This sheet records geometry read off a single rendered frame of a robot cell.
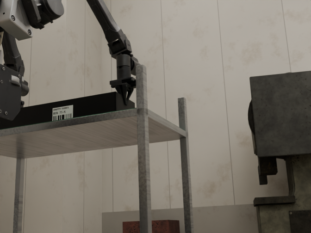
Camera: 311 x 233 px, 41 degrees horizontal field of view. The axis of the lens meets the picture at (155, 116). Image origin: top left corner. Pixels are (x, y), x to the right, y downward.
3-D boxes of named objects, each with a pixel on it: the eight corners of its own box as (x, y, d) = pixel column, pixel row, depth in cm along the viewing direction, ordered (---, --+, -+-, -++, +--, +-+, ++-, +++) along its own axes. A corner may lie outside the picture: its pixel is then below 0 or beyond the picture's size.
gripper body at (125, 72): (116, 89, 171) (115, 72, 173) (139, 85, 168) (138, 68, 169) (108, 85, 165) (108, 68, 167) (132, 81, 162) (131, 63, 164)
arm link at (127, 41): (108, 45, 172) (125, 37, 169) (123, 54, 182) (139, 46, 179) (112, 71, 169) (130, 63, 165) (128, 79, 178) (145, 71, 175)
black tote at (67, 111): (-6, 137, 175) (-4, 111, 178) (21, 144, 191) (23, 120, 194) (115, 119, 155) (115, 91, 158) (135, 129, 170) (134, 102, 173)
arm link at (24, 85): (4, 64, 190) (21, 64, 188) (18, 71, 201) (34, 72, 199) (-1, 88, 188) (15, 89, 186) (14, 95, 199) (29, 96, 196)
